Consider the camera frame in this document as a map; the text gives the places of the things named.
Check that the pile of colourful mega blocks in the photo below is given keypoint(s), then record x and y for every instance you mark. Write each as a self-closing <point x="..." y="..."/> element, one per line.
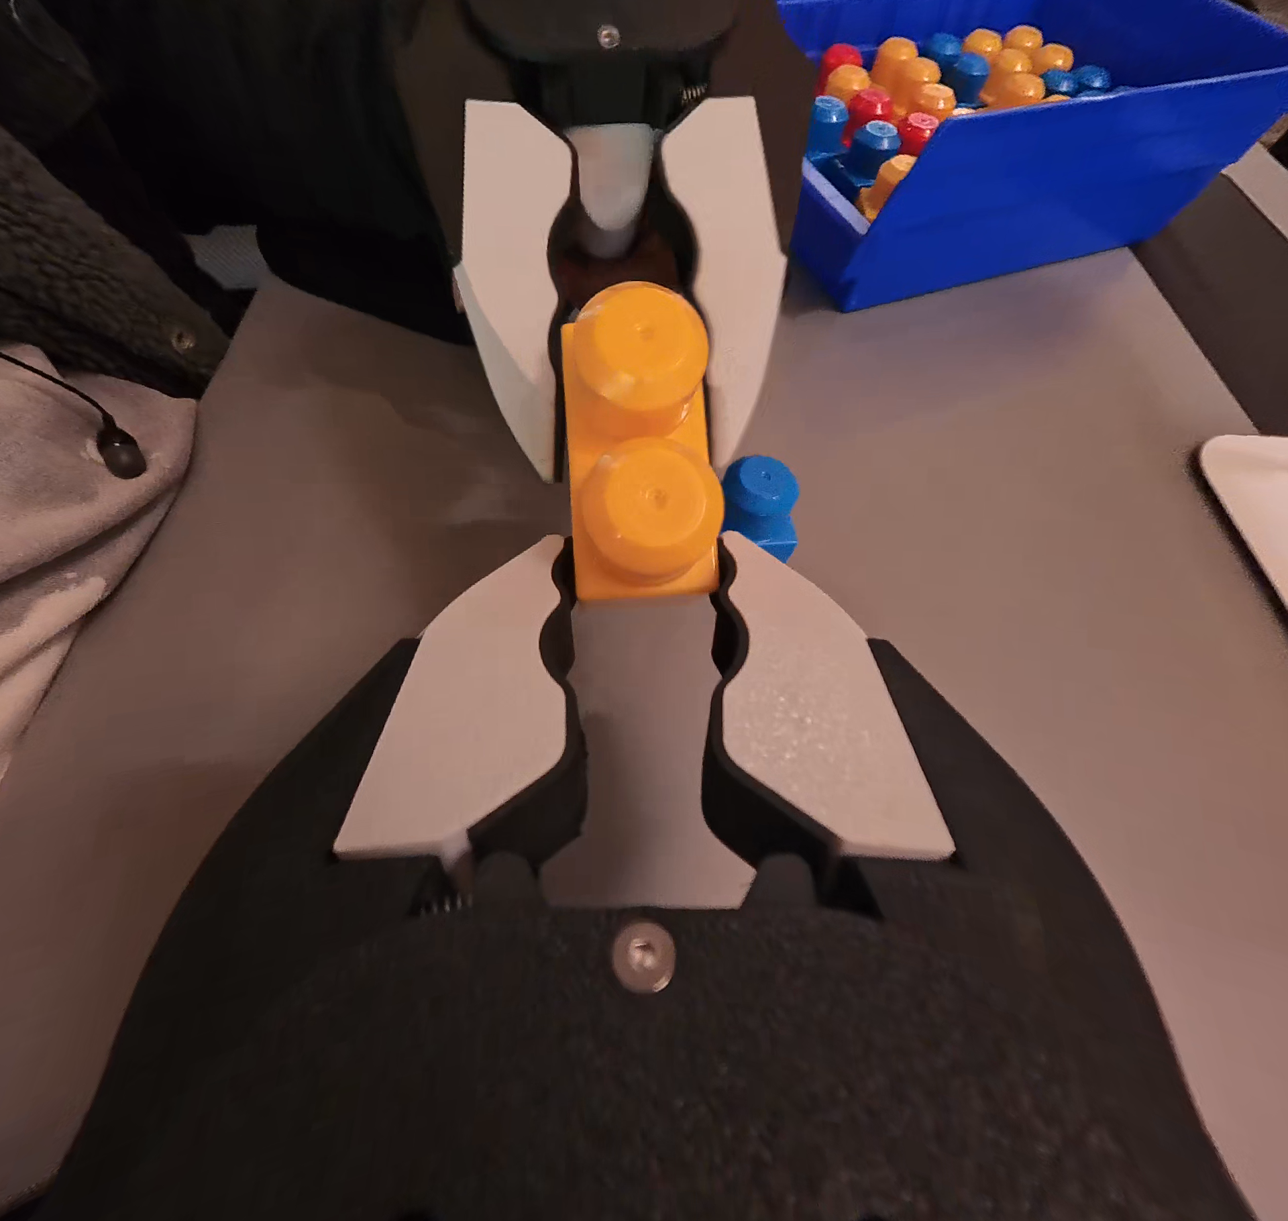
<point x="956" y="74"/>

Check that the black fleece jacket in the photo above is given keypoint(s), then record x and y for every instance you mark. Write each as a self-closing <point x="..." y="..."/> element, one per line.
<point x="80" y="264"/>

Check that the grey hooded sweatshirt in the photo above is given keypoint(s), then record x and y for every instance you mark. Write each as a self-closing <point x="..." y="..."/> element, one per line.
<point x="71" y="557"/>

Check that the person's left forearm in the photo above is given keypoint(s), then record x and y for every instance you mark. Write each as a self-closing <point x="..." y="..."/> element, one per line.
<point x="302" y="83"/>

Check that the orange one-stud mega block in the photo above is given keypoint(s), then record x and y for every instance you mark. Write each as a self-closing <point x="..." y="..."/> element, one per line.
<point x="890" y="184"/>

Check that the orange two-stud mega block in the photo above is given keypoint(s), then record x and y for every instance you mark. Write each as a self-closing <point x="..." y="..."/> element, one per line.
<point x="643" y="435"/>

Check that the blue plastic bin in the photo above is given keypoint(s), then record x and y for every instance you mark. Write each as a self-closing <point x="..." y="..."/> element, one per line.
<point x="1007" y="204"/>

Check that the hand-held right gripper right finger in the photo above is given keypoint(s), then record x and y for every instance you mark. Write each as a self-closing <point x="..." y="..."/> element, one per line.
<point x="824" y="738"/>

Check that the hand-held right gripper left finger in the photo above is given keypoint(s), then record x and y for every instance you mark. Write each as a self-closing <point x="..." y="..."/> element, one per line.
<point x="473" y="727"/>

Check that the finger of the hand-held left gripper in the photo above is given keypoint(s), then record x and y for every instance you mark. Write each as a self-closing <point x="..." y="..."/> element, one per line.
<point x="739" y="264"/>
<point x="503" y="264"/>

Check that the blue one-stud mega block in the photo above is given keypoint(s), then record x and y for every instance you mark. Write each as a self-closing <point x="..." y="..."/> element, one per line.
<point x="760" y="506"/>

